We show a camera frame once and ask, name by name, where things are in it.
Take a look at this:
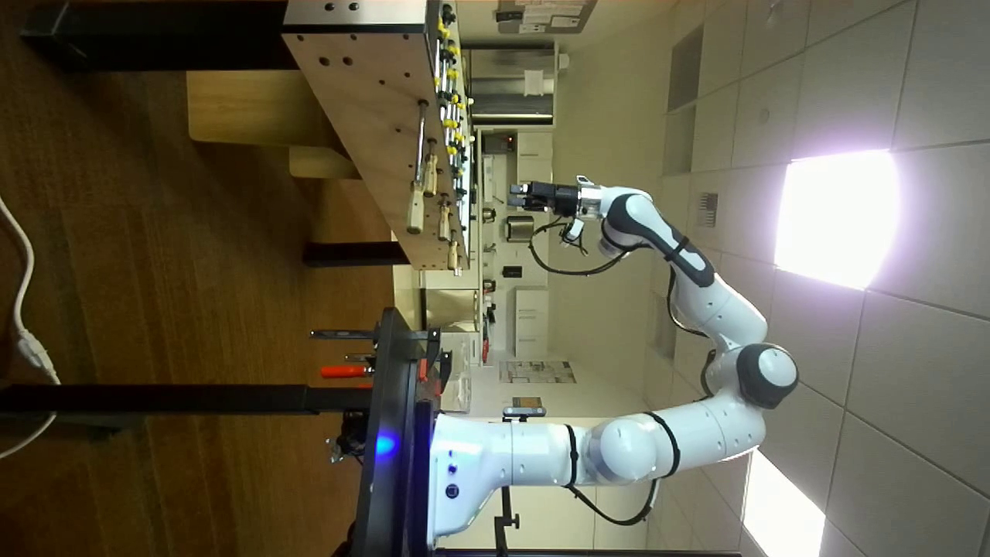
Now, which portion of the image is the black screw clamp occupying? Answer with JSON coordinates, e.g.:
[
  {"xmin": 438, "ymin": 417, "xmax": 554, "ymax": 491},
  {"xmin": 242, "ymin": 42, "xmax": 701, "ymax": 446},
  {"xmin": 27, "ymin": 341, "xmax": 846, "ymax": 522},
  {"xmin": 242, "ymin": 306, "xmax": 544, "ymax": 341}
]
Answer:
[{"xmin": 326, "ymin": 410, "xmax": 377, "ymax": 467}]

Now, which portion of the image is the gray metal clamp bar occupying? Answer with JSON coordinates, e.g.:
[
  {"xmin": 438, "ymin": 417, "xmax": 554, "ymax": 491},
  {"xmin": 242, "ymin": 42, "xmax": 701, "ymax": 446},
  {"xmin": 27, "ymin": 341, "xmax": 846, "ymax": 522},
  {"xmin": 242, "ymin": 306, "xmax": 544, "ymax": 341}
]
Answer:
[{"xmin": 308, "ymin": 328, "xmax": 380, "ymax": 345}]

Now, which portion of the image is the small ceiling sensor box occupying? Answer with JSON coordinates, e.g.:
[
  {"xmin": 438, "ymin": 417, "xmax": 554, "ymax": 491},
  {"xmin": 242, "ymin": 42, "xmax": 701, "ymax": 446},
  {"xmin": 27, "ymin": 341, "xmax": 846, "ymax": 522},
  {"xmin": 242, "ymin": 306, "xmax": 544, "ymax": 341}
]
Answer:
[{"xmin": 692, "ymin": 190, "xmax": 724, "ymax": 233}]

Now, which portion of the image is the gray wall box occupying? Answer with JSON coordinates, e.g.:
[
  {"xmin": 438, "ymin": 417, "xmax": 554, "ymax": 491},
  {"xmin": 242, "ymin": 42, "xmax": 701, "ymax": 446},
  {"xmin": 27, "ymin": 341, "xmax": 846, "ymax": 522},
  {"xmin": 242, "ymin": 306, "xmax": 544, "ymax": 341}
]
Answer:
[{"xmin": 502, "ymin": 215, "xmax": 540, "ymax": 247}]

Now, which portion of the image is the black tripod stand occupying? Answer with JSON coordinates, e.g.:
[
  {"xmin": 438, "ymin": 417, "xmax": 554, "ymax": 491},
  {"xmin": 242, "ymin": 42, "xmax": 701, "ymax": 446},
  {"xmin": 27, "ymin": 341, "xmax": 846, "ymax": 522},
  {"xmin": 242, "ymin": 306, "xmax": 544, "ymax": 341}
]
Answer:
[{"xmin": 489, "ymin": 480, "xmax": 522, "ymax": 557}]

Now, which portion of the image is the white cabinet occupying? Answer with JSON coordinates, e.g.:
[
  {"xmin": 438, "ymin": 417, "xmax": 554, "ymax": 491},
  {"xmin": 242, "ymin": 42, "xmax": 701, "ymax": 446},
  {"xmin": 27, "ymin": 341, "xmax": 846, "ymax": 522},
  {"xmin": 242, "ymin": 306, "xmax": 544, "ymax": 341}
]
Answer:
[{"xmin": 478, "ymin": 128, "xmax": 554, "ymax": 271}]

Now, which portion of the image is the bright ceiling light panel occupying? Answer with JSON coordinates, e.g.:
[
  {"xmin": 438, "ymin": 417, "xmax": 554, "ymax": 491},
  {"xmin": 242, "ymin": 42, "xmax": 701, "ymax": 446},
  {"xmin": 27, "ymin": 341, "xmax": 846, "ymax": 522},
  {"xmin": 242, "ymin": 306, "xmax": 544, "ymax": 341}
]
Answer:
[
  {"xmin": 739, "ymin": 448, "xmax": 830, "ymax": 557},
  {"xmin": 772, "ymin": 144, "xmax": 904, "ymax": 295}
]

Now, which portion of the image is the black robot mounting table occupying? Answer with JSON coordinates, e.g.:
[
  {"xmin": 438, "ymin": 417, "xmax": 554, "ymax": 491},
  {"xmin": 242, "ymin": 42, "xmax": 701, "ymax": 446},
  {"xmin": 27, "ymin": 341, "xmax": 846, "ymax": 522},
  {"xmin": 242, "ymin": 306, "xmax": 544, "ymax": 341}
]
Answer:
[{"xmin": 350, "ymin": 306, "xmax": 445, "ymax": 557}]

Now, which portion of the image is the red clamp handle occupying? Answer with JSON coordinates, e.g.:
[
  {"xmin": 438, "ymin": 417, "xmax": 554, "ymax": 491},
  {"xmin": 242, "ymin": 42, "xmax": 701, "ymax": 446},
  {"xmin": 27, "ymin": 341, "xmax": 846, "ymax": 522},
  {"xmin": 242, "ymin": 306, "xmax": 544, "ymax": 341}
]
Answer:
[{"xmin": 320, "ymin": 360, "xmax": 377, "ymax": 380}]

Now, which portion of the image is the gray shelf cabinet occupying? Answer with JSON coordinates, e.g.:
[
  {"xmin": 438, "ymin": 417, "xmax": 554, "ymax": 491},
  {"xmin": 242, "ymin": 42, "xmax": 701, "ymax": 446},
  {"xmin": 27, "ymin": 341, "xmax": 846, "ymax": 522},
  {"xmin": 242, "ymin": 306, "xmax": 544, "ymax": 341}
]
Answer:
[{"xmin": 462, "ymin": 37, "xmax": 567, "ymax": 128}]

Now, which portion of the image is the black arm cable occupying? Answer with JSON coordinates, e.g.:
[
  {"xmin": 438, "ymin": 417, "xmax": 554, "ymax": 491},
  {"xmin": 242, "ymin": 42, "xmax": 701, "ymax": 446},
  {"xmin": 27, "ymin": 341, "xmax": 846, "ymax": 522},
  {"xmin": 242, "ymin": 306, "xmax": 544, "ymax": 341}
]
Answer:
[{"xmin": 526, "ymin": 218, "xmax": 724, "ymax": 528}]

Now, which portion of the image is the white power cable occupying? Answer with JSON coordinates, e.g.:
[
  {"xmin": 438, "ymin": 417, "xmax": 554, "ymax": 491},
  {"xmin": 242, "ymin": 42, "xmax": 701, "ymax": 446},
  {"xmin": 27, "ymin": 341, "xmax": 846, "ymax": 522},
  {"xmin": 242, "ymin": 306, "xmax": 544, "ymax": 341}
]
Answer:
[{"xmin": 0, "ymin": 197, "xmax": 61, "ymax": 464}]

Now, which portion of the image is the printed paper poster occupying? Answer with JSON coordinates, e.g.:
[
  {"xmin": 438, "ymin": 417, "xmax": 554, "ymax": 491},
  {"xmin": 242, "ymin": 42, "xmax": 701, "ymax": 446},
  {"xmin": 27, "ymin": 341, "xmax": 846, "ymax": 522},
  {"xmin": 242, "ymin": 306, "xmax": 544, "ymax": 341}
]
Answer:
[{"xmin": 499, "ymin": 354, "xmax": 580, "ymax": 386}]

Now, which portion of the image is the beige foosball table body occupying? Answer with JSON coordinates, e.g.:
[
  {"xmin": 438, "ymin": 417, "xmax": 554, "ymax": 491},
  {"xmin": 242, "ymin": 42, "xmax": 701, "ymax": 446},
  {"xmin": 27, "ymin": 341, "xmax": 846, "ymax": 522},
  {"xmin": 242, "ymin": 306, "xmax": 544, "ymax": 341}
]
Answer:
[{"xmin": 278, "ymin": 0, "xmax": 479, "ymax": 271}]

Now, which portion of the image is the small light wooden box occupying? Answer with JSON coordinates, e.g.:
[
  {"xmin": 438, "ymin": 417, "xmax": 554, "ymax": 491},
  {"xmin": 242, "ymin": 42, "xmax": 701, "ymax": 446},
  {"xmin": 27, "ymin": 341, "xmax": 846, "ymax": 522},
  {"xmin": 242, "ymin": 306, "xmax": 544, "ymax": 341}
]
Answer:
[{"xmin": 287, "ymin": 144, "xmax": 361, "ymax": 182}]

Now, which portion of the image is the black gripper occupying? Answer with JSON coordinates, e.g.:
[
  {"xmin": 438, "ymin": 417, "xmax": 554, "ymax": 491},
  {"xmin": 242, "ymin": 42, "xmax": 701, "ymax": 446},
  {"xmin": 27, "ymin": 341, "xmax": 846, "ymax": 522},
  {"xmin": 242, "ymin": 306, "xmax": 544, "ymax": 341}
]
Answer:
[{"xmin": 507, "ymin": 179, "xmax": 586, "ymax": 221}]

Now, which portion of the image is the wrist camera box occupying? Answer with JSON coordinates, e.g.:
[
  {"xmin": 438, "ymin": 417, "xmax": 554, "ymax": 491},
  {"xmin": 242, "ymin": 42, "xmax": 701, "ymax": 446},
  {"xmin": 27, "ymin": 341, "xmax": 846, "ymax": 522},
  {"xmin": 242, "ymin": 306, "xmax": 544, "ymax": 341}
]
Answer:
[{"xmin": 557, "ymin": 215, "xmax": 593, "ymax": 247}]

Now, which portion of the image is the dark ceiling vent panel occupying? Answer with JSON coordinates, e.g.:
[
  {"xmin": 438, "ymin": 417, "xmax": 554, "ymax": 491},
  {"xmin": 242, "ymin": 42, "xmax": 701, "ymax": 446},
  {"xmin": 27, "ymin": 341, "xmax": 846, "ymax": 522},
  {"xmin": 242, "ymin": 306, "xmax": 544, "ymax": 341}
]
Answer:
[{"xmin": 664, "ymin": 22, "xmax": 709, "ymax": 114}]

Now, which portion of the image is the large light wooden box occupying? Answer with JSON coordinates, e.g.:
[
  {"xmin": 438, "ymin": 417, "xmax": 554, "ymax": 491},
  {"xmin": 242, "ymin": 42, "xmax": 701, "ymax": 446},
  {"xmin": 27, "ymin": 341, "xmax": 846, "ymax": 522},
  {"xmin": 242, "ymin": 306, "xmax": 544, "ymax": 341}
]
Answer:
[{"xmin": 183, "ymin": 72, "xmax": 350, "ymax": 148}]

